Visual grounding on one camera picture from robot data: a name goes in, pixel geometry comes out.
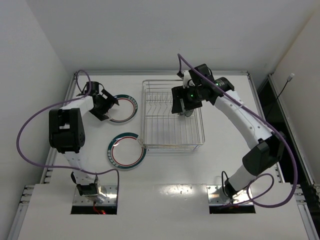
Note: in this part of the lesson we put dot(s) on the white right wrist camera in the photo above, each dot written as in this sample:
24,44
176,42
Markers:
187,80

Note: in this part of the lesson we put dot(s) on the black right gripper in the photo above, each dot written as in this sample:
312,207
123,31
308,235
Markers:
179,99

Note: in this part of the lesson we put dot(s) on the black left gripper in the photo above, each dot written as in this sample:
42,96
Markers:
104,105

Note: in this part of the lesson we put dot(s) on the green red rimmed plate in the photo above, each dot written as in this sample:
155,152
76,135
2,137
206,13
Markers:
125,151
124,111

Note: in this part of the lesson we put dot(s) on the metal wire dish rack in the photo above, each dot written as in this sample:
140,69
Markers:
161,129

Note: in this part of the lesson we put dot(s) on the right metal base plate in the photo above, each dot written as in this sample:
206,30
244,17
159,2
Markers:
216,197

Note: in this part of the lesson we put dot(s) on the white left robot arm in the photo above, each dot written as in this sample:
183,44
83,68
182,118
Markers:
67,134

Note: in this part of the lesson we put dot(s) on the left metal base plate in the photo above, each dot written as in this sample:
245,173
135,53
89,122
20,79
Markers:
107,197

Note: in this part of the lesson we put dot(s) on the metal base plate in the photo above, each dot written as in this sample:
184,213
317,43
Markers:
107,197
216,197

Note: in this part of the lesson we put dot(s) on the green blue patterned plate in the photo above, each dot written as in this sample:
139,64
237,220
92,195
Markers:
186,113

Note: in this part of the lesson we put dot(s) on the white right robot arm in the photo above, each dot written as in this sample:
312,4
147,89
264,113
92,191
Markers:
265,146

